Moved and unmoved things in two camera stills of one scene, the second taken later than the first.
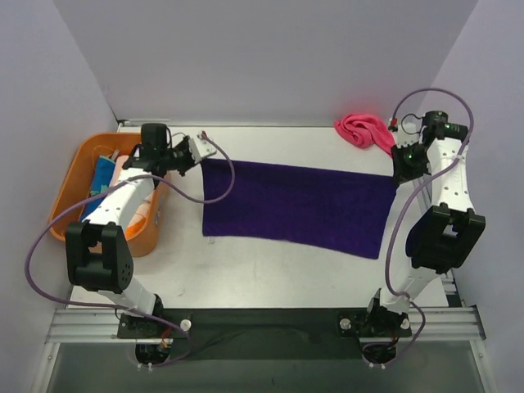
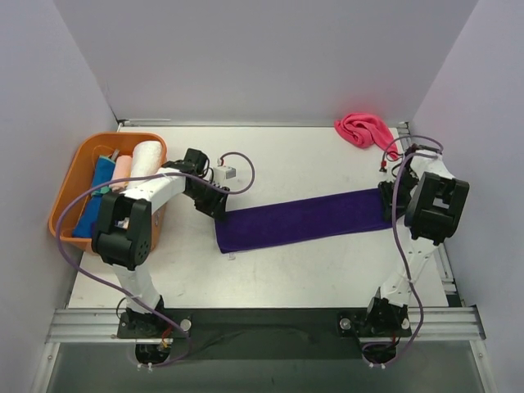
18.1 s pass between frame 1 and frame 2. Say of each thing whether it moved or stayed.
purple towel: moved
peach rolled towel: stayed
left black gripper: moved
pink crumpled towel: stayed
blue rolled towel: stayed
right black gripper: moved
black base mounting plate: stayed
